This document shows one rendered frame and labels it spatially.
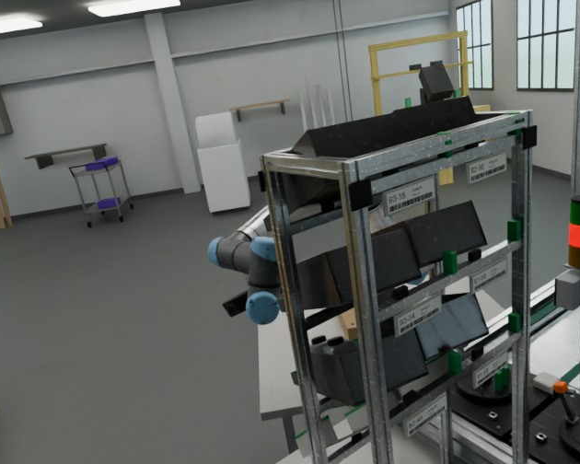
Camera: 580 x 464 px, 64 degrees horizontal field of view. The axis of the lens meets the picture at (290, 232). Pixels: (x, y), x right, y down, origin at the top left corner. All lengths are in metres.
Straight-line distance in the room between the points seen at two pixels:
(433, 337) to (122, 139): 8.96
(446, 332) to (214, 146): 6.27
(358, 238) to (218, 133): 6.43
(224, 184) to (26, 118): 4.49
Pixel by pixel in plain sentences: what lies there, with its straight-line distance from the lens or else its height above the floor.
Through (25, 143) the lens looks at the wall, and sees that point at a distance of 10.13.
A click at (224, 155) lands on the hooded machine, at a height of 0.88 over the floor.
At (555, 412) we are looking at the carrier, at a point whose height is 0.97.
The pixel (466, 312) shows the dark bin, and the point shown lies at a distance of 0.83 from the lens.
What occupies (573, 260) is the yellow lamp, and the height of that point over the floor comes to 1.28.
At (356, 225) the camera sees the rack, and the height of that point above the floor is 1.59.
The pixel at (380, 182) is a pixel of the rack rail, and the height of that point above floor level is 1.63.
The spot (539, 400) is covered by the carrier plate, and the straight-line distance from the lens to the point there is 1.27.
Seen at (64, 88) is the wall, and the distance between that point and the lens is 9.75.
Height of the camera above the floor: 1.75
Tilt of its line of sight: 18 degrees down
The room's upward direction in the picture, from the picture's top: 9 degrees counter-clockwise
